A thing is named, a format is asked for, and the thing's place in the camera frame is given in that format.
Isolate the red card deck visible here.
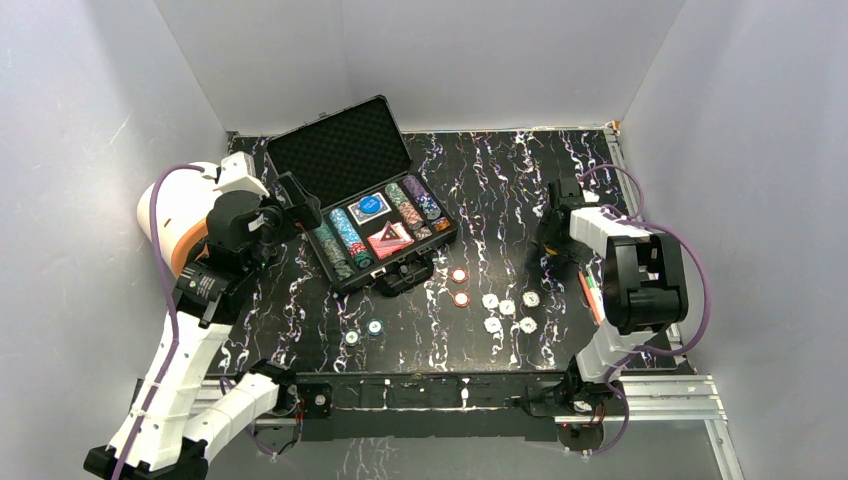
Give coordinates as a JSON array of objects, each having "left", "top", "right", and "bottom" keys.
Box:
[{"left": 367, "top": 222, "right": 415, "bottom": 260}]

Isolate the red triangle dealer marker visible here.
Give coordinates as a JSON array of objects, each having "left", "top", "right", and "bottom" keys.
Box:
[{"left": 378, "top": 222, "right": 405, "bottom": 245}]

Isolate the red poker chip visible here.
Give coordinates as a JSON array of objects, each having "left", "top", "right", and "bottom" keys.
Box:
[
  {"left": 452, "top": 291, "right": 471, "bottom": 308},
  {"left": 450, "top": 267, "right": 468, "bottom": 284}
]

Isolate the blue small blind button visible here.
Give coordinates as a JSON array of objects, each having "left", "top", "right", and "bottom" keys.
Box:
[{"left": 358, "top": 195, "right": 383, "bottom": 215}]

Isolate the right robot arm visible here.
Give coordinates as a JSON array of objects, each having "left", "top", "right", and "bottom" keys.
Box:
[{"left": 535, "top": 178, "right": 688, "bottom": 414}]

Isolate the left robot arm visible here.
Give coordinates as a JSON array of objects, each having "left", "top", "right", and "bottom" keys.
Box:
[{"left": 84, "top": 152, "right": 321, "bottom": 479}]

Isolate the black poker set case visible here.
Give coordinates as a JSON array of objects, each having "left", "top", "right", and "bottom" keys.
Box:
[{"left": 266, "top": 96, "right": 458, "bottom": 296}]

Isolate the blue card deck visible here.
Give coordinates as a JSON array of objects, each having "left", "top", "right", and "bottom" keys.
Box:
[{"left": 347, "top": 192, "right": 391, "bottom": 225}]

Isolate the green white pen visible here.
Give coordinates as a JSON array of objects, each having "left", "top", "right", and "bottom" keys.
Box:
[{"left": 584, "top": 267, "right": 600, "bottom": 299}]

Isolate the green blue chip stack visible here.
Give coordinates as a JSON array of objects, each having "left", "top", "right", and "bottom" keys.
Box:
[{"left": 313, "top": 222, "right": 354, "bottom": 281}]

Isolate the orange pen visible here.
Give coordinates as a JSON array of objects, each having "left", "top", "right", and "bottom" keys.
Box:
[{"left": 578, "top": 270, "right": 604, "bottom": 326}]

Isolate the green white chip stack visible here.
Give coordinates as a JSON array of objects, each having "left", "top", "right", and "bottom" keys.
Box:
[{"left": 385, "top": 183, "right": 424, "bottom": 231}]

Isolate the red yellow chip stack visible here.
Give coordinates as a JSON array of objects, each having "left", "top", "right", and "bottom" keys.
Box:
[{"left": 432, "top": 216, "right": 451, "bottom": 232}]

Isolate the purple chip stack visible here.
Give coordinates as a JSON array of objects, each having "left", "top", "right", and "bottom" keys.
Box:
[{"left": 403, "top": 175, "right": 442, "bottom": 220}]

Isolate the white and orange cylinder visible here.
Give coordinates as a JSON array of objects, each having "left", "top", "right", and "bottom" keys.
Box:
[{"left": 156, "top": 162, "right": 221, "bottom": 276}]

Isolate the teal white poker chip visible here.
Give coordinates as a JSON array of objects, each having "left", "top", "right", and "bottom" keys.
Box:
[{"left": 343, "top": 330, "right": 361, "bottom": 347}]

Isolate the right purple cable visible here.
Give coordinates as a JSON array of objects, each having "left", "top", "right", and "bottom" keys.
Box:
[{"left": 576, "top": 163, "right": 712, "bottom": 458}]

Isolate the purple cable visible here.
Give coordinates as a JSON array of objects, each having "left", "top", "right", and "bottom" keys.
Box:
[
  {"left": 109, "top": 164, "right": 207, "bottom": 480},
  {"left": 576, "top": 163, "right": 712, "bottom": 458}
]

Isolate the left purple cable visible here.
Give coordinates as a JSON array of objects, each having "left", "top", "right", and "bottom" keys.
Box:
[{"left": 109, "top": 164, "right": 207, "bottom": 480}]

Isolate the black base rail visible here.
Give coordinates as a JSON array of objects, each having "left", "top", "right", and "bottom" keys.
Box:
[{"left": 132, "top": 370, "right": 723, "bottom": 442}]

